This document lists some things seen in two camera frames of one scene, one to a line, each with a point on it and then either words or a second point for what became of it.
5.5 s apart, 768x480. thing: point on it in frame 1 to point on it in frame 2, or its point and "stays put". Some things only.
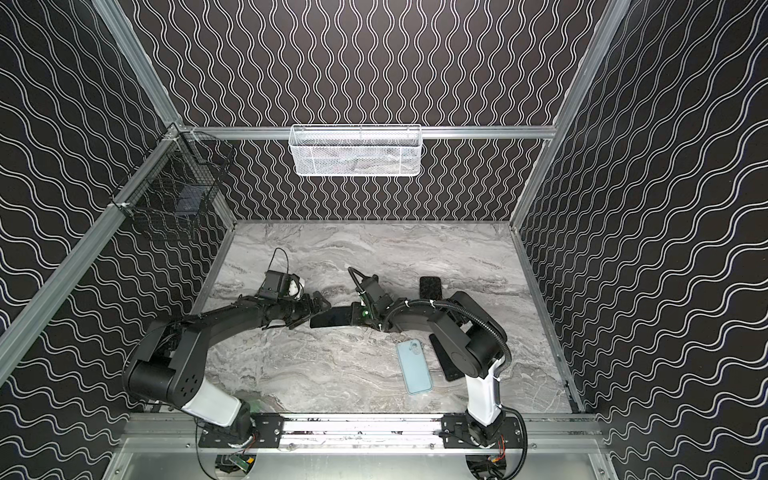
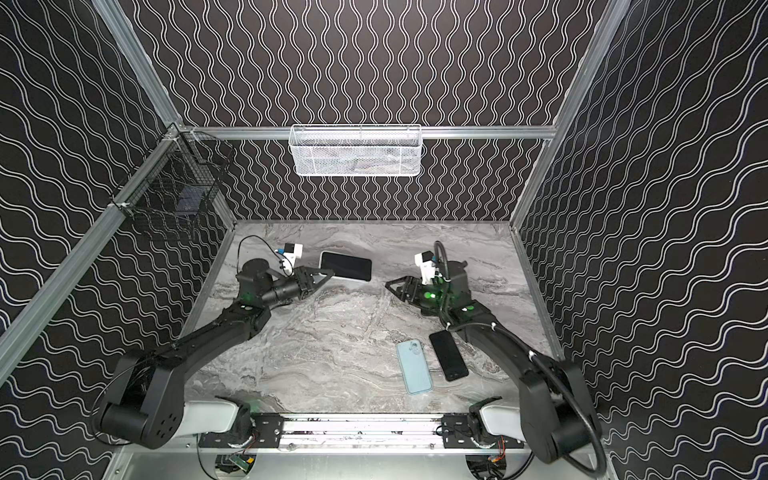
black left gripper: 294,309 to 302,283
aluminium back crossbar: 428,133 stays put
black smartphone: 450,371 stays put
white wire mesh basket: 356,150 stays put
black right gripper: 361,314 to 414,291
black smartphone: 334,316 to 347,266
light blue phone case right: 414,366 stays put
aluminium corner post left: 115,21 stays put
